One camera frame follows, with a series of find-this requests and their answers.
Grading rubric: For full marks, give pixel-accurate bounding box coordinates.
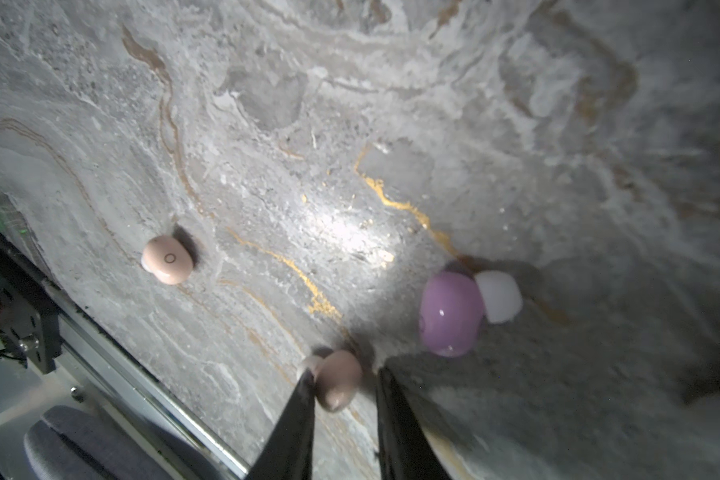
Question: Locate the purple earbud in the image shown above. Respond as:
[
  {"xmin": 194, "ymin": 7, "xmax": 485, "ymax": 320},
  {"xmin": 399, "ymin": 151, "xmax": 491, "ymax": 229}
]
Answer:
[{"xmin": 417, "ymin": 268, "xmax": 524, "ymax": 360}]

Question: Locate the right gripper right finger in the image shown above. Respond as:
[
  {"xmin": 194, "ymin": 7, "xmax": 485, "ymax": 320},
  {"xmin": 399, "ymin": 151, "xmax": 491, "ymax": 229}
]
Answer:
[{"xmin": 376, "ymin": 367, "xmax": 451, "ymax": 480}]

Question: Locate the aluminium front rail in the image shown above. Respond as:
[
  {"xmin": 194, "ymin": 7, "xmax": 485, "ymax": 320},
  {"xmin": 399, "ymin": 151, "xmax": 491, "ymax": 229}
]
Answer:
[{"xmin": 0, "ymin": 227, "xmax": 250, "ymax": 480}]

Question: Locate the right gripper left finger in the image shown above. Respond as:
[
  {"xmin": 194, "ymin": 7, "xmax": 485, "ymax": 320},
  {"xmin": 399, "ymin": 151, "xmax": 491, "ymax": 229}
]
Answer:
[{"xmin": 245, "ymin": 370, "xmax": 316, "ymax": 480}]

